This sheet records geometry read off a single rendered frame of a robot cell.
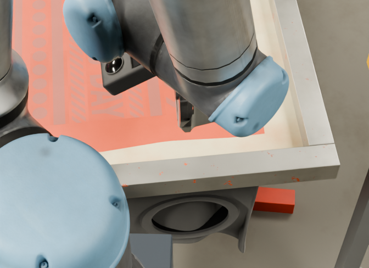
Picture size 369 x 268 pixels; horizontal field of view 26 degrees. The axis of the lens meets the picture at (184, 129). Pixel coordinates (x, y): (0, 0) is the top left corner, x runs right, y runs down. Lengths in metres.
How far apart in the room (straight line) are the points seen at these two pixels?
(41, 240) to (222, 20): 0.21
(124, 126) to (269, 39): 0.29
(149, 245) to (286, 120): 0.46
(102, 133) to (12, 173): 0.61
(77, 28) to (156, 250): 0.25
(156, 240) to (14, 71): 0.27
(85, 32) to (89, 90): 0.53
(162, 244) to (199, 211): 0.53
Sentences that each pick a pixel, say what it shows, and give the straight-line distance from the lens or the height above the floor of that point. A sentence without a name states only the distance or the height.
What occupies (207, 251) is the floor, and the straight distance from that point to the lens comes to 2.19.
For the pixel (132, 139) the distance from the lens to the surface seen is 1.22.
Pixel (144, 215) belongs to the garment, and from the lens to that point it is 1.35.
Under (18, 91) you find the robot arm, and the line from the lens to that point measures 0.67.
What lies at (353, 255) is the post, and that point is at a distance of 1.82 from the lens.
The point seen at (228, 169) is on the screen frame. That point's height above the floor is 0.99.
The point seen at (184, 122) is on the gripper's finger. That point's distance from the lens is 0.98.
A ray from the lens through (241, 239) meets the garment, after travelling 1.51.
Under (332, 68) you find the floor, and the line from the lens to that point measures 2.58.
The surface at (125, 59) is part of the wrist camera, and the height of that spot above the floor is 1.24.
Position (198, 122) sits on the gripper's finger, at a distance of 1.02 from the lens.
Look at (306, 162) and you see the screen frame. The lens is 1.16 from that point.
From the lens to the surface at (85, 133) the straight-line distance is 1.23.
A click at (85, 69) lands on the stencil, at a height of 0.95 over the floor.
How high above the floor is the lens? 1.95
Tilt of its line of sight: 55 degrees down
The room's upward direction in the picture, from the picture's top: straight up
